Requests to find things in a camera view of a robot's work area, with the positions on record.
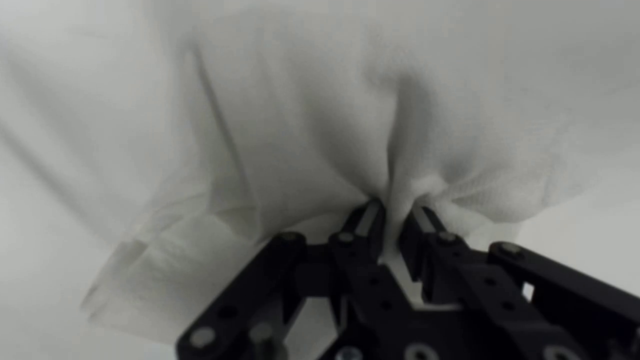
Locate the white towel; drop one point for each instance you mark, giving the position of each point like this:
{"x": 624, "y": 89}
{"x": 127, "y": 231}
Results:
{"x": 187, "y": 132}

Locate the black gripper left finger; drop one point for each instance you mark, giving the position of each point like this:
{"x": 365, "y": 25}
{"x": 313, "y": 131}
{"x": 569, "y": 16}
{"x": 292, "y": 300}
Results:
{"x": 252, "y": 314}

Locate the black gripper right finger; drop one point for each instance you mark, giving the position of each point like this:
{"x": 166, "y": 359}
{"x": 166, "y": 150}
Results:
{"x": 534, "y": 307}

